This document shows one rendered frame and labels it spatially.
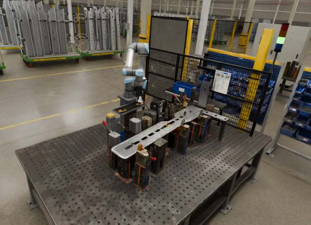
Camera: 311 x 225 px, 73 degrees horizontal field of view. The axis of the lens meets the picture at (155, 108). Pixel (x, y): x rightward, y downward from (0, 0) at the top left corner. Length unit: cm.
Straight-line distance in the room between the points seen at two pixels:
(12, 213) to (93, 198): 126
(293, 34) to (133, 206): 769
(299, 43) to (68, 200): 794
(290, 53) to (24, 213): 817
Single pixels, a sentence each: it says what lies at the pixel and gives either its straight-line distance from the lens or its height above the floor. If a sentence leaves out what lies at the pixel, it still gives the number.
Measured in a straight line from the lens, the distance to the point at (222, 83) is 294.
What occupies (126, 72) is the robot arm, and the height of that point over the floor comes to 148.
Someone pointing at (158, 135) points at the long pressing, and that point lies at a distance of 204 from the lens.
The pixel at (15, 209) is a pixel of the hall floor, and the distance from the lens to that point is 298.
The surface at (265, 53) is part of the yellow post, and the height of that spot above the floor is 174.
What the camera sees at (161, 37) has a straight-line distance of 489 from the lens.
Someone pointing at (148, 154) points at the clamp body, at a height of 103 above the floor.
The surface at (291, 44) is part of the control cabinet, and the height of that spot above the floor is 143.
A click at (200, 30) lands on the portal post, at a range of 666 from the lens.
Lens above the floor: 208
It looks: 25 degrees down
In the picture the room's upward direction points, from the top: 5 degrees clockwise
